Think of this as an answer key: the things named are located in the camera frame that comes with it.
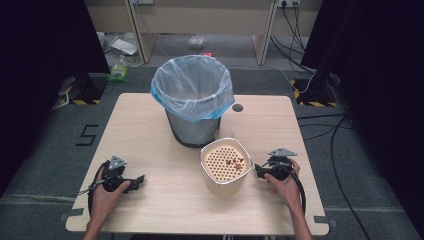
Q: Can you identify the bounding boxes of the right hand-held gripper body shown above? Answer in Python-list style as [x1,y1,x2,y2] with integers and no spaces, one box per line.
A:
[263,147,298,182]

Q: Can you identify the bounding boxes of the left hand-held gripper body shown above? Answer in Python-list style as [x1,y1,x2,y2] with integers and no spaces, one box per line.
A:
[99,155,135,193]

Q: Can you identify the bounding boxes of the brown food scraps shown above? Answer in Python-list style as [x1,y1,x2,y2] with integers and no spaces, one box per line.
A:
[225,156,245,171]

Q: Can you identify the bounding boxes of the cream square container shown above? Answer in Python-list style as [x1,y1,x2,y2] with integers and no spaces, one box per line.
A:
[199,137,254,197]

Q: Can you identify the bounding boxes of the perforated cream strainer insert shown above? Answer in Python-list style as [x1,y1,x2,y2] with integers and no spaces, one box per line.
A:
[203,144,250,183]

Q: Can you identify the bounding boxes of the grey trash bin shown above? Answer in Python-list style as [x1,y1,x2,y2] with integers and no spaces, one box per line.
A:
[164,107,223,149]

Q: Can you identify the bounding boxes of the blue plastic bin bag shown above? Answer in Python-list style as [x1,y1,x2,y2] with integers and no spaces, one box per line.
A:
[150,54,236,124]

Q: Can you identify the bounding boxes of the person's left hand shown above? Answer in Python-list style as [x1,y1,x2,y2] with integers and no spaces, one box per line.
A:
[89,169,132,216]

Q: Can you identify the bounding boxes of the person's right hand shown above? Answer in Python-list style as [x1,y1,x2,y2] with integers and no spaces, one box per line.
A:
[264,157,302,210]

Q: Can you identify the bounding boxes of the grey tape floor marker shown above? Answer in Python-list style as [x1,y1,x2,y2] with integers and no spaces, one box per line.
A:
[313,215,338,228]
[59,207,85,222]

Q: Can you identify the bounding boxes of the black stand base striped tape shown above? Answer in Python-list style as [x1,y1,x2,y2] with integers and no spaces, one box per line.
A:
[57,72,108,106]
[289,77,340,108]

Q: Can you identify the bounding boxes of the green wipes packet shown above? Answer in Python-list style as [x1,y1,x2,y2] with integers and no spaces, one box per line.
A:
[106,54,130,83]

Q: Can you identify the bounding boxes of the white plastic sheet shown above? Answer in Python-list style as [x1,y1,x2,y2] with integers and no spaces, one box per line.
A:
[109,35,140,57]

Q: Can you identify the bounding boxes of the black curtain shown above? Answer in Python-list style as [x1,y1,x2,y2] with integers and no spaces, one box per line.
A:
[0,0,112,198]
[300,0,424,231]

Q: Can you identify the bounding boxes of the clear plastic packet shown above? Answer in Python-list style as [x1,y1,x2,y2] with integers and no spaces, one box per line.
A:
[187,35,208,48]

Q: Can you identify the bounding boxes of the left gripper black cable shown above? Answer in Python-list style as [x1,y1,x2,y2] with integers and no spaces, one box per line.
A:
[77,160,111,214]

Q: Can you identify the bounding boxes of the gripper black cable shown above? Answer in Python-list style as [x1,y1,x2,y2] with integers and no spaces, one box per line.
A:
[289,166,308,215]
[77,160,111,214]

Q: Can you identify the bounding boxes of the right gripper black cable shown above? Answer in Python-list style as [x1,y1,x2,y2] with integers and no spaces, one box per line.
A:
[289,166,308,215]

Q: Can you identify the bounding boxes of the black floor cable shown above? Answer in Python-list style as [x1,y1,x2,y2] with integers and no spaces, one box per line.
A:
[295,112,365,240]

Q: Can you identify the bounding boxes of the white floor cable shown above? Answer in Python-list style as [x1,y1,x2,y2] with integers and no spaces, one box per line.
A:
[229,63,317,95]

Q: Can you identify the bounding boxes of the bundle of black wall cables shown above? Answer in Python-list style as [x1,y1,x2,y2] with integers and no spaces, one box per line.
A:
[269,1,316,74]

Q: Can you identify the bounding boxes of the white wall socket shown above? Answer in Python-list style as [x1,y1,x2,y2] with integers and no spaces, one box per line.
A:
[275,0,302,8]

